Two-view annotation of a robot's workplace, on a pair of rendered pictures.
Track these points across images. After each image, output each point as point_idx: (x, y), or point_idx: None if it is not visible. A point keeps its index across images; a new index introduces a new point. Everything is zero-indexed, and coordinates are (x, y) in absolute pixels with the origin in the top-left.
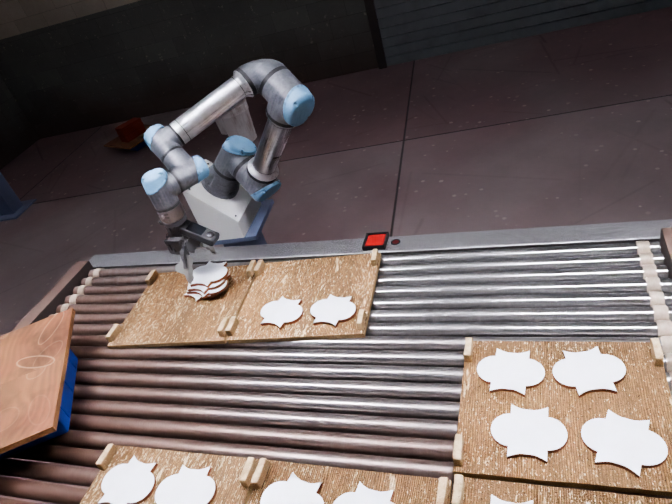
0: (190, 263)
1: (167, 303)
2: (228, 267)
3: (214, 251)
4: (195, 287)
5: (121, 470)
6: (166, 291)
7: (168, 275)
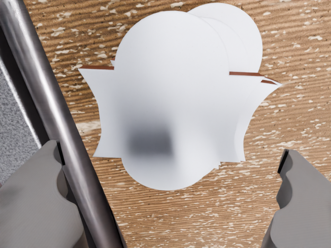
0: (313, 222)
1: (235, 194)
2: (69, 96)
3: (53, 144)
4: (239, 136)
5: None
6: (190, 215)
7: (135, 236)
